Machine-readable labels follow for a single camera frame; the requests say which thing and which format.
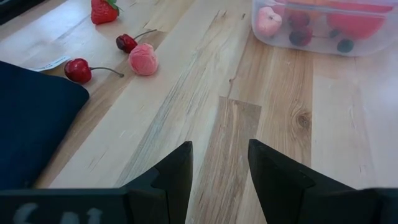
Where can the clear plastic tupperware container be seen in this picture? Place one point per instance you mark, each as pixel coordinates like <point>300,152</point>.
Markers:
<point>367,46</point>

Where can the small white paper tag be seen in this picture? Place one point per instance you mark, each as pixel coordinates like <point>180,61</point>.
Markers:
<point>51,63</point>

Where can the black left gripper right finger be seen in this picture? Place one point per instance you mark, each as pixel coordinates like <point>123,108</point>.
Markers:
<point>311,205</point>

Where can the dark toy blueberry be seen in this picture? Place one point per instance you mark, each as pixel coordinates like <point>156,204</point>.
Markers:
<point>345,45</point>

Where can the red toy bell pepper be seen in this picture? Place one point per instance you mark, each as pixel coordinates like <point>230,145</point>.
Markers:
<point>356,26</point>

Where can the navy folded cloth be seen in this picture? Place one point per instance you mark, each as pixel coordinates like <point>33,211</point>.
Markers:
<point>34,124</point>

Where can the red toy cherry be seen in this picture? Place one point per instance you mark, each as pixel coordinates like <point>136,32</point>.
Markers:
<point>126,43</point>
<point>300,36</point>
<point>298,19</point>
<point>77,71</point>

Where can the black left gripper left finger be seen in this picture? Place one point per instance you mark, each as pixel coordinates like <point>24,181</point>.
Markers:
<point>93,207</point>

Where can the black metal table frame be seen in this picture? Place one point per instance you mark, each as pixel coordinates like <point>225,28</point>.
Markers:
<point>12,9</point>

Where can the dark toy strawberry green leaves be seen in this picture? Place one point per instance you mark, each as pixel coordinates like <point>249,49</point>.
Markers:
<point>104,12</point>

